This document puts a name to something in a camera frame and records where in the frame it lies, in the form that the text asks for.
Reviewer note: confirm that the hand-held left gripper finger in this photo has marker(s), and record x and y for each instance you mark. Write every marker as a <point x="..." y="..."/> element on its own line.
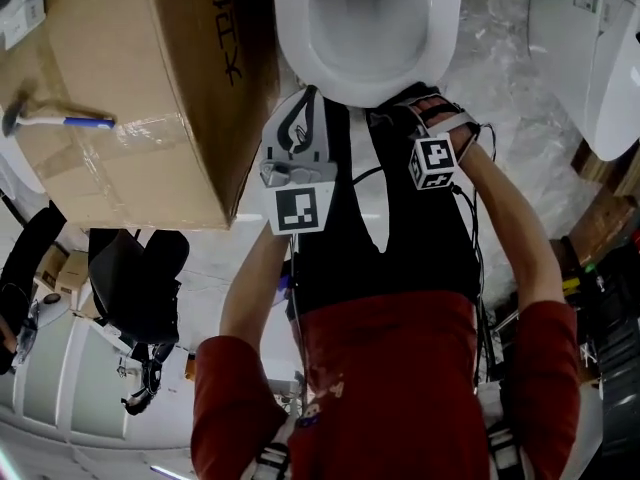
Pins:
<point x="324" y="143"/>
<point x="270" y="143"/>

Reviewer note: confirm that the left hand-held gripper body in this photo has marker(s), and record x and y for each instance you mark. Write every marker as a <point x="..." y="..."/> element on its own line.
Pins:
<point x="297" y="210"/>

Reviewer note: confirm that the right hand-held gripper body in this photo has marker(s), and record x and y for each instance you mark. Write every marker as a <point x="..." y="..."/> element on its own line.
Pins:
<point x="432" y="163"/>

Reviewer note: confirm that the person's left forearm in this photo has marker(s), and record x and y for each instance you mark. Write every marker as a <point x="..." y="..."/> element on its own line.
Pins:
<point x="255" y="293"/>

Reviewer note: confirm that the person's right forearm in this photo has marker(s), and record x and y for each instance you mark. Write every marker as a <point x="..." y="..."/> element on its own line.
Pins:
<point x="515" y="243"/>

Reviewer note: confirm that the white toilet bowl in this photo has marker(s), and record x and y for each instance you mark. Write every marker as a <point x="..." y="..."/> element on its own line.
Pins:
<point x="370" y="33"/>

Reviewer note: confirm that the white egg-shaped smart toilet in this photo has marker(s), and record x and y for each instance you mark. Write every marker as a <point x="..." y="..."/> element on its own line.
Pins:
<point x="600" y="93"/>

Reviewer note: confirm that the white blue toilet brush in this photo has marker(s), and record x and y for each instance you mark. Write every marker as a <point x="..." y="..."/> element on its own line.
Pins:
<point x="85" y="122"/>

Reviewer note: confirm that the person's right hand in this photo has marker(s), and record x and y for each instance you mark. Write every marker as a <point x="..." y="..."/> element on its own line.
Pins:
<point x="432" y="105"/>

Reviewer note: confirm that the person's black trousers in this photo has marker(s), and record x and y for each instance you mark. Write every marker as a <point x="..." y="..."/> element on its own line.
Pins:
<point x="425" y="248"/>

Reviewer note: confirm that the large cardboard box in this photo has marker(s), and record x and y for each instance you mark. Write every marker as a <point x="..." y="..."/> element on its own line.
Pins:
<point x="125" y="93"/>

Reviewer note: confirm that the wooden step platform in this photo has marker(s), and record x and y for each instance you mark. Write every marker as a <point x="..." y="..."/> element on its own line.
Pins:
<point x="600" y="218"/>

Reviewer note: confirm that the black office chair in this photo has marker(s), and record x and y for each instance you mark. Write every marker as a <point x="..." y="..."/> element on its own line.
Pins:
<point x="135" y="293"/>

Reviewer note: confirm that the person's red shirt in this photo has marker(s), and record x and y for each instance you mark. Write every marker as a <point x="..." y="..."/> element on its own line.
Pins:
<point x="390" y="393"/>

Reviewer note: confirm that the open cardboard box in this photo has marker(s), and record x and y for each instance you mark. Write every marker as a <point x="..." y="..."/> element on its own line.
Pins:
<point x="72" y="280"/>

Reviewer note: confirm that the black metal table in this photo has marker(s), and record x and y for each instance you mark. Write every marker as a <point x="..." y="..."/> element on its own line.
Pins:
<point x="615" y="318"/>

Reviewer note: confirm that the small cardboard box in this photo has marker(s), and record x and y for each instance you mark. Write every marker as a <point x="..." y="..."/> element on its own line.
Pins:
<point x="49" y="268"/>

